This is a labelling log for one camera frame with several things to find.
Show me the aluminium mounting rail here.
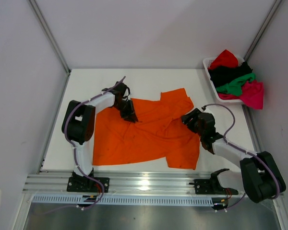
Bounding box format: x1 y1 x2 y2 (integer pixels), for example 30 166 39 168
23 169 284 198

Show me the green t shirt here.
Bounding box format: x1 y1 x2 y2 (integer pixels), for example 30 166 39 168
216 73 256 96

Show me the magenta t shirt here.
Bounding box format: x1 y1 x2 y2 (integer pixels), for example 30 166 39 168
218 80 264 110

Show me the red t shirt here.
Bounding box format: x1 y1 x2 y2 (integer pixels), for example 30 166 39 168
208 49 239 70

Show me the white plastic laundry basket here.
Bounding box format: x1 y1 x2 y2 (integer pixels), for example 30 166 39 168
203 57 244 105

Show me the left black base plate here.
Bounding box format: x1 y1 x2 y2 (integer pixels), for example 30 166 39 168
67 177 109 193

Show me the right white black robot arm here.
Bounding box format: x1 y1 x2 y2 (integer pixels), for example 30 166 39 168
181 108 287 203

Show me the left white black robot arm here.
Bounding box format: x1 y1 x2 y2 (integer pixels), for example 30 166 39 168
61 81 138 192

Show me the slotted grey cable duct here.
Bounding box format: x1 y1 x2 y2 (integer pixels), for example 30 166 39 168
32 194 214 207

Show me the orange t shirt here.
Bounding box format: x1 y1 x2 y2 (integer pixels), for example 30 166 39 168
93 88 200 170

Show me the black t shirt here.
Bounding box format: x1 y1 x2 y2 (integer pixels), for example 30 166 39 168
208 62 252 88

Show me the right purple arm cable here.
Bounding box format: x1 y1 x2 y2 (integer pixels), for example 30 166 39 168
201 103 286 213

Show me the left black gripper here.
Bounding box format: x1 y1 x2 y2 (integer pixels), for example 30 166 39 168
114 99 138 124

